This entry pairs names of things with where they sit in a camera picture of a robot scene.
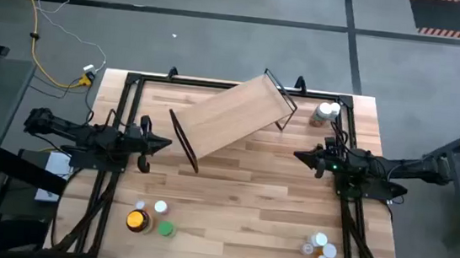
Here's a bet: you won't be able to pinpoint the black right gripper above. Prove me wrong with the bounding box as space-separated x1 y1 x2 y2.
291 141 342 181

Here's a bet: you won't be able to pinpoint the wide orange bottle white cap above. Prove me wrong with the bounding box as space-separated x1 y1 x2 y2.
313 241 339 258

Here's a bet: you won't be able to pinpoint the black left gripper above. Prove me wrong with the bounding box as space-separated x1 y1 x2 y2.
123 112 176 176

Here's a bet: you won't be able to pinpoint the black table frame rails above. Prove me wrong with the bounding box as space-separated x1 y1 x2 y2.
42 55 419 258

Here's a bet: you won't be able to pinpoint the bottle with green cap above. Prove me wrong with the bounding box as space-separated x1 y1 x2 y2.
156 219 179 239

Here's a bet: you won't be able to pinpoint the yellow cable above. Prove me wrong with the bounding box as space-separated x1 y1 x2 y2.
0 0 99 91

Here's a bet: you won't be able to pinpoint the small clear bottle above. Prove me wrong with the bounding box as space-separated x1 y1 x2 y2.
298 242 315 256

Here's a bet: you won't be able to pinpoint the gummy jar white lid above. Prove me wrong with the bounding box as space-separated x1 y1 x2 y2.
308 99 335 130

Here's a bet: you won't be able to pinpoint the thin white cable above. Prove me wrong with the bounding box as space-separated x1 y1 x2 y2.
29 0 114 75

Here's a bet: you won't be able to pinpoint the pink bottle white cap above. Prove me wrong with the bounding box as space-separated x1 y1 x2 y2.
152 199 170 216

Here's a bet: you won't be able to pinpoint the white bottle teal label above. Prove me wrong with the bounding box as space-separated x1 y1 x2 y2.
309 231 330 250

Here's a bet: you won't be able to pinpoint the black side table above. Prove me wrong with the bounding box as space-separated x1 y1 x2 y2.
0 172 59 258

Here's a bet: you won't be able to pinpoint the large amber bottle yellow cap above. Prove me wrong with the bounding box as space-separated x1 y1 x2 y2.
125 207 154 236

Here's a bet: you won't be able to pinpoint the wooden shelf black metal frame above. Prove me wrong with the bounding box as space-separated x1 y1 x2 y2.
163 58 302 183

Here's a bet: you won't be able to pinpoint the black desk beam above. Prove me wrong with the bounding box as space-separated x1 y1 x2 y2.
0 147 72 197

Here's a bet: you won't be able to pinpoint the yellow extension socket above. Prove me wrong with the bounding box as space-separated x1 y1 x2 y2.
76 70 96 89

